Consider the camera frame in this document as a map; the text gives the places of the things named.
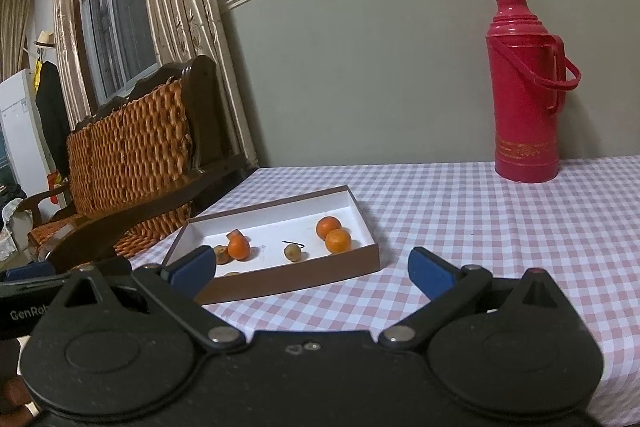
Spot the red thermos flask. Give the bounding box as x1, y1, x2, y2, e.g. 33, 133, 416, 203
486, 0, 582, 184

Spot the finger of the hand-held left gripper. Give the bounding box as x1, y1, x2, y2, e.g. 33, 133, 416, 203
0, 256, 132, 287

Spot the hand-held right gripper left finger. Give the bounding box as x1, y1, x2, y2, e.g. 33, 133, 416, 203
57, 245, 248, 353

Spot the person's left hand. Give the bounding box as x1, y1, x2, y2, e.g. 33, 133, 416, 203
0, 339, 38, 420

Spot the orange mandarin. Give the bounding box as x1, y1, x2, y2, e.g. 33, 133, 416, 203
325, 228, 352, 255
228, 236, 251, 262
316, 216, 343, 240

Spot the dark hanging coat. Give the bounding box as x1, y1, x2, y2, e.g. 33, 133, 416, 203
35, 61, 72, 178

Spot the pink checked tablecloth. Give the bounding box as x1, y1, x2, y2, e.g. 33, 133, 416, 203
127, 157, 640, 427

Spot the white lace cloth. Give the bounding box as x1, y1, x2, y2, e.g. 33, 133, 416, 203
0, 197, 33, 253

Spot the white refrigerator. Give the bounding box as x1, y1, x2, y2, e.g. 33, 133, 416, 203
0, 68, 53, 208

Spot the window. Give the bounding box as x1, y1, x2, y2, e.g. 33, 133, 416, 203
72, 0, 163, 108

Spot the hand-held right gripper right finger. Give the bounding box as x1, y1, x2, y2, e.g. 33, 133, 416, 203
377, 246, 565, 349

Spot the white tray brown rim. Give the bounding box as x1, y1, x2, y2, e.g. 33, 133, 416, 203
161, 185, 381, 306

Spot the beige striped curtain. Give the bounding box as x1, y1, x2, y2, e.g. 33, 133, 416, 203
52, 0, 91, 128
137, 0, 258, 168

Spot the plain beige curtain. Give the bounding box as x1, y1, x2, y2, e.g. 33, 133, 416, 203
0, 0, 37, 80

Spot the wooden wicker sofa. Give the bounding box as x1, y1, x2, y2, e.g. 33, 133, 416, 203
20, 54, 261, 275

